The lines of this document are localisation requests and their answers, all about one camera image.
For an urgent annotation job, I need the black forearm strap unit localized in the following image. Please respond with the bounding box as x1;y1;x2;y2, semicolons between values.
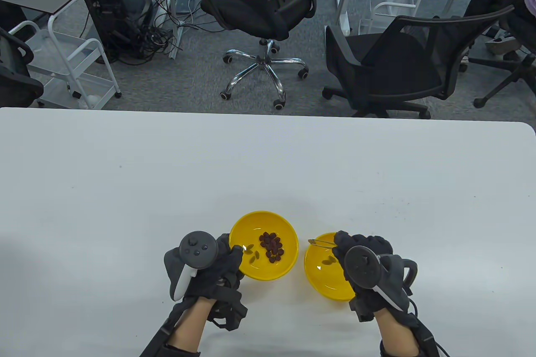
138;300;189;357
408;311;440;357

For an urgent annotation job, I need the person's right forearm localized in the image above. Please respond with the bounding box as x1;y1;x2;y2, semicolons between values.
373;309;421;357

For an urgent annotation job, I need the black mesh office chair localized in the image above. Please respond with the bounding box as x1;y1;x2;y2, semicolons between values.
322;5;515;119

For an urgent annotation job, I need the grey hand controller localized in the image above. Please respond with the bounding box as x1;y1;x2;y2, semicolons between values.
343;245;418;312
163;230;219;302

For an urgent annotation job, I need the person's left forearm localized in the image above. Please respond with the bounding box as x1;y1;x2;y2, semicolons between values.
167;296;216;357

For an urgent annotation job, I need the tangle of black cables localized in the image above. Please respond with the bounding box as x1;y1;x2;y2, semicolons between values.
105;18;183;65

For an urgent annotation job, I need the person's left hand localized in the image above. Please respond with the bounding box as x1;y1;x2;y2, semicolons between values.
185;233;246;303

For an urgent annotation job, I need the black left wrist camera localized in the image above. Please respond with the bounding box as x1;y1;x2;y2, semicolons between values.
208;288;248;331

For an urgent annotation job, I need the black office chair chrome base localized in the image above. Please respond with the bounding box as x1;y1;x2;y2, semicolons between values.
199;0;317;110

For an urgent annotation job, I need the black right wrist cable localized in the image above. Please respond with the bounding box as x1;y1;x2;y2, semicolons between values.
404;296;452;357

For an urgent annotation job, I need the black right forearm strap unit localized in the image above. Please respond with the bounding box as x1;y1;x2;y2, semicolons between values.
408;311;440;357

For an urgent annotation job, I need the black left forearm strap unit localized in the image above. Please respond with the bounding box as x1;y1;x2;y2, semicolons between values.
138;300;189;357

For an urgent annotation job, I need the person's right hand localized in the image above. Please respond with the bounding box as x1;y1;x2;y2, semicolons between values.
332;230;419;323

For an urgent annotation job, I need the white utility cart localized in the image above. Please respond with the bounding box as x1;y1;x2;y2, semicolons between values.
359;0;428;36
8;14;123;110

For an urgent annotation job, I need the pile of dark brown raisins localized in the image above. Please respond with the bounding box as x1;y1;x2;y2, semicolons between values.
259;231;285;263

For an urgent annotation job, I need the yellow plastic bowl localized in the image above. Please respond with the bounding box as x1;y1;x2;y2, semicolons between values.
304;232;356;302
229;211;299;281

